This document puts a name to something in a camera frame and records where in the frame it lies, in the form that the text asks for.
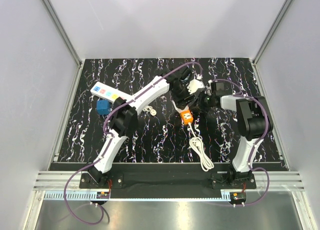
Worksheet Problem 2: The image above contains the white slotted cable duct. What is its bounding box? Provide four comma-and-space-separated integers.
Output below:
44, 191, 110, 201

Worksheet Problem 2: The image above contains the blue cube socket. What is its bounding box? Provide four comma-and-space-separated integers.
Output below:
96, 99, 110, 116

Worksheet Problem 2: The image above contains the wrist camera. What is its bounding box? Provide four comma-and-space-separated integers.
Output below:
186, 74, 205, 95
210, 81, 227, 97

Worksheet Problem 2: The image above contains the white multicolour power strip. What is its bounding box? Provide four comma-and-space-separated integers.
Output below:
90, 82, 129, 103

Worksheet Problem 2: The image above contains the white power cord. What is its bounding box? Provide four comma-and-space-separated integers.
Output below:
188, 121, 215, 171

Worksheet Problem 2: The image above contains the orange power strip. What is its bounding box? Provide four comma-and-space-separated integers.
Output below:
180, 110, 194, 125

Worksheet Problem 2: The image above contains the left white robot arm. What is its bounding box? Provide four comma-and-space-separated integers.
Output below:
87, 63, 195, 188

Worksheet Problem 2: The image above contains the white plug with cord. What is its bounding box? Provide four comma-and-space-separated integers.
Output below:
143, 105, 157, 116

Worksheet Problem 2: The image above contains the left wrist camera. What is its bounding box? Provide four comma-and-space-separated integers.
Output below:
186, 74, 205, 95

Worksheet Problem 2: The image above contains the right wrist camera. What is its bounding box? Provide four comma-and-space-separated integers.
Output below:
210, 81, 227, 97

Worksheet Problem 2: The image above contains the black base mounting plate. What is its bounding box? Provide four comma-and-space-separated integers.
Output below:
79, 163, 257, 200

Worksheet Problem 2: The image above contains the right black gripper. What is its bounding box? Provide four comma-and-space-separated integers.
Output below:
188, 91, 215, 114

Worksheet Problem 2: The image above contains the white cube socket adapter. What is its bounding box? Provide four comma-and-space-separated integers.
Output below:
172, 101, 189, 114

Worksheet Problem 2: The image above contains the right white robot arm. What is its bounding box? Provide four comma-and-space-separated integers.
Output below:
197, 79, 274, 189

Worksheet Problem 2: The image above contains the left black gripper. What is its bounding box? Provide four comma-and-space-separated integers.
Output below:
171, 81, 196, 110

